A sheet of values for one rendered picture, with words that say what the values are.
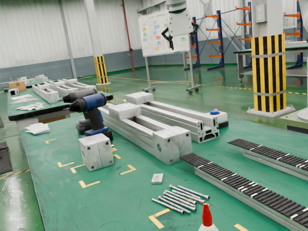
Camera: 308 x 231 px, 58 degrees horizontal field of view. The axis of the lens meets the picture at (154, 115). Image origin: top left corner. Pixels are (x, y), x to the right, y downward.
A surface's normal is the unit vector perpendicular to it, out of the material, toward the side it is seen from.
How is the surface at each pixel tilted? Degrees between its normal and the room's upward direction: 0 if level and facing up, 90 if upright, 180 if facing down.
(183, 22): 107
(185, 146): 90
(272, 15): 90
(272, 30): 90
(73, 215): 0
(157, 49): 88
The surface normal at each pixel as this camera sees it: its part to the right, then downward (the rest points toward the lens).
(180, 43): -0.66, 0.26
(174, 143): 0.45, 0.15
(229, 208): -0.14, -0.96
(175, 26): 0.13, 0.48
